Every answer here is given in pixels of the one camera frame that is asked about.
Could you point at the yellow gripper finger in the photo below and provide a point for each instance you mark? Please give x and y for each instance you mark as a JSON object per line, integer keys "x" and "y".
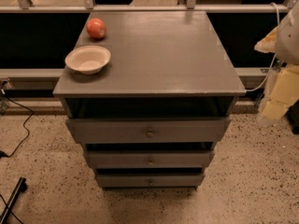
{"x": 267, "y": 44}
{"x": 280, "y": 93}

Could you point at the grey top drawer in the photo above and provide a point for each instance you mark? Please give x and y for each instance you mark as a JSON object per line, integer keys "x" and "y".
{"x": 125, "y": 131}

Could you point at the grey drawer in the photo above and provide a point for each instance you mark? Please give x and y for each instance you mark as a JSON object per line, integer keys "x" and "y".
{"x": 148, "y": 159}
{"x": 149, "y": 180}
{"x": 125, "y": 131}

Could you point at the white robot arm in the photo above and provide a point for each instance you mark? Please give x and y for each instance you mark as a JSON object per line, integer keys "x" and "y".
{"x": 287, "y": 43}

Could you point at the grey wooden drawer cabinet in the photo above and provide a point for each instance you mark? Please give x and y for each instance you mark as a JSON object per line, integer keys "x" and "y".
{"x": 169, "y": 67}

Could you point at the grey bottom drawer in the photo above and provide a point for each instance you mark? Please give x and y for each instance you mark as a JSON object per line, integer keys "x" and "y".
{"x": 149, "y": 180}

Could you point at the grey middle drawer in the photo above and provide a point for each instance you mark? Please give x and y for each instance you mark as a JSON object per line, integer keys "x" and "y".
{"x": 148, "y": 159}

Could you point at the red orange round fruit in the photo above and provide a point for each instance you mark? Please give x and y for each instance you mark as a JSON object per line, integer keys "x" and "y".
{"x": 96, "y": 28}

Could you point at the white paper bowl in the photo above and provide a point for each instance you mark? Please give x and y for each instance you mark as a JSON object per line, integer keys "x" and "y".
{"x": 88, "y": 60}

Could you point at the black metal stand leg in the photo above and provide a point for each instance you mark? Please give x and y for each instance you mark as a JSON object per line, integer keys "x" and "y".
{"x": 20, "y": 187}

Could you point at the metal railing frame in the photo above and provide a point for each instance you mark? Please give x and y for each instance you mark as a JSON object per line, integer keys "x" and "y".
{"x": 17, "y": 18}

